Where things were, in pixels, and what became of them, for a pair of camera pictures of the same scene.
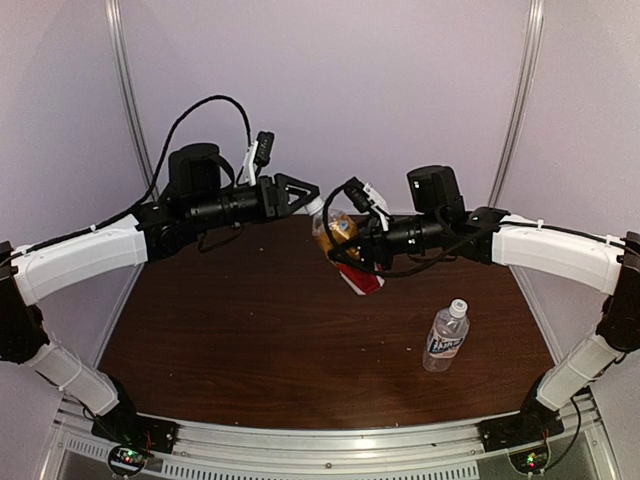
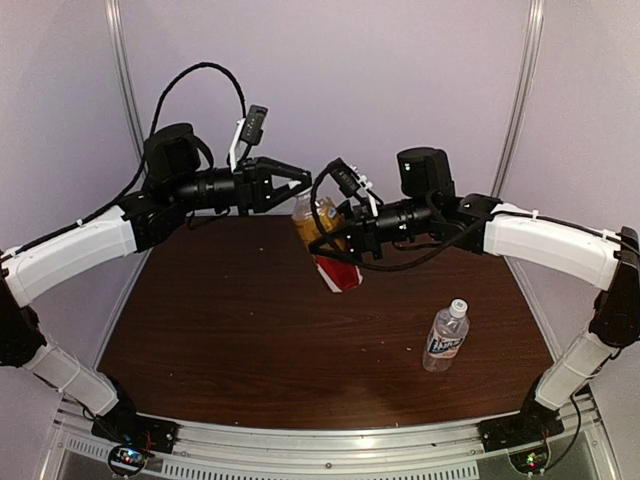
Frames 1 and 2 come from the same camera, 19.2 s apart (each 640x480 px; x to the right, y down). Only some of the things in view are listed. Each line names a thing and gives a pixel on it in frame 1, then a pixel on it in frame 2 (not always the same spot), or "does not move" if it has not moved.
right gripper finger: (353, 242) to (338, 227)
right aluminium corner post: (524, 102) does not move
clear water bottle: (446, 336) does not move
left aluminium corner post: (126, 92) does not move
